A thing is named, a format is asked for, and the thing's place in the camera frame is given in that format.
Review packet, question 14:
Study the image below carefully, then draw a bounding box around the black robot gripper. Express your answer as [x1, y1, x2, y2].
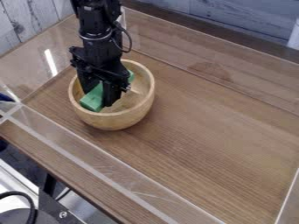
[69, 34, 128, 107]

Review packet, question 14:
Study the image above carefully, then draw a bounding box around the green rectangular block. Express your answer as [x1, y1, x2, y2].
[78, 69, 134, 112]

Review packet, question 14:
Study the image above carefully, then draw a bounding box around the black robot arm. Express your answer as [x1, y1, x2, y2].
[69, 0, 132, 111]

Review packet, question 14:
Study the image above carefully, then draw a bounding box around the light wooden bowl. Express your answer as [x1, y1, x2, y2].
[68, 59, 154, 130]

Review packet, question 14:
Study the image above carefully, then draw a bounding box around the black table leg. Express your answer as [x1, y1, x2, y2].
[42, 174, 57, 196]

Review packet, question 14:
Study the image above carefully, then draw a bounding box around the clear acrylic tray wall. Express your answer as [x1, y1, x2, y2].
[0, 10, 299, 224]

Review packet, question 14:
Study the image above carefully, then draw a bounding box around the black metal bracket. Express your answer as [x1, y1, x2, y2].
[34, 191, 86, 224]

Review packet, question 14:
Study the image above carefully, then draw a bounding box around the black cable loop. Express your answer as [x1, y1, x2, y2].
[0, 191, 38, 224]

